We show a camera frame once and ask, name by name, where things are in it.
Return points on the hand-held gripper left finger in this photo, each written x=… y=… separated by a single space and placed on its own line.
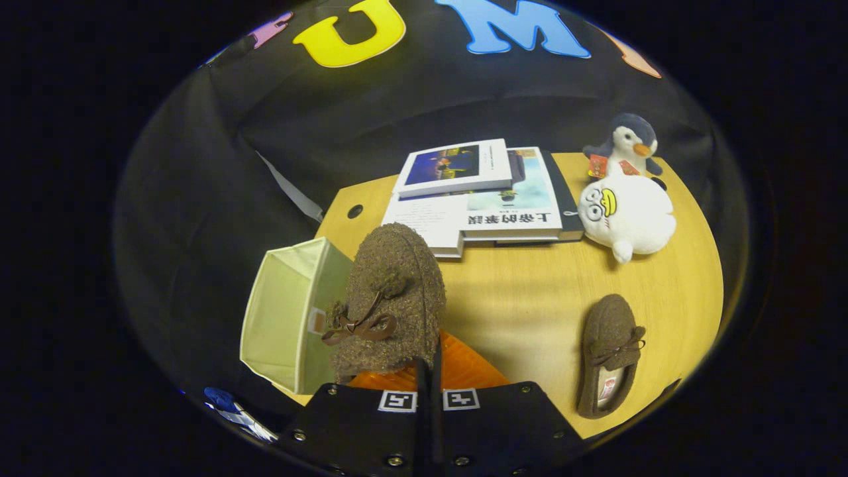
x=351 y=430

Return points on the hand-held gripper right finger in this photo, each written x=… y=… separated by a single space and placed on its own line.
x=510 y=424

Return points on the brown fuzzy shoe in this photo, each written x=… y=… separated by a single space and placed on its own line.
x=397 y=285
x=606 y=324

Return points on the green fabric storage box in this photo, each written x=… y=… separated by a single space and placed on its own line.
x=278 y=311

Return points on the blue white printed paper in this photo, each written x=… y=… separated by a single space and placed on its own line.
x=238 y=414

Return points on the book with sky cover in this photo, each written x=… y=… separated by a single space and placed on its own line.
x=523 y=199

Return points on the black notebook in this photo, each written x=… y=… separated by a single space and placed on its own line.
x=566 y=199

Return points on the white seal plush toy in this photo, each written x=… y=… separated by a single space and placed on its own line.
x=636 y=218

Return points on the book with night photo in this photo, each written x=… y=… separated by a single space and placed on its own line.
x=450 y=165

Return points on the penguin plush toy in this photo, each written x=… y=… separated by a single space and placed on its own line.
x=629 y=136

